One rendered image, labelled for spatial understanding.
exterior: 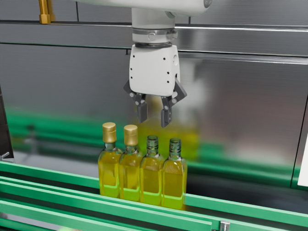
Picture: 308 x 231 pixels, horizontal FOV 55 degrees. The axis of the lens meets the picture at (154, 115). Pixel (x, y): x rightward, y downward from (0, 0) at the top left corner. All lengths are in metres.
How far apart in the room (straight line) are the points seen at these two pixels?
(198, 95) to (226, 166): 0.22
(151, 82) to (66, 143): 0.53
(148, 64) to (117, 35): 0.26
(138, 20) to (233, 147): 0.45
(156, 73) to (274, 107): 0.34
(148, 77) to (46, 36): 0.43
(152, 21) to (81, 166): 0.65
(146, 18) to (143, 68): 0.10
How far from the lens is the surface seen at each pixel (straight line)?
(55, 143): 1.09
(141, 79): 0.61
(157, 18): 0.57
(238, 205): 0.84
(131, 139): 0.74
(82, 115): 0.98
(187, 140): 0.86
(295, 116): 0.82
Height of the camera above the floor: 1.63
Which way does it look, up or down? 21 degrees down
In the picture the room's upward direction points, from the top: straight up
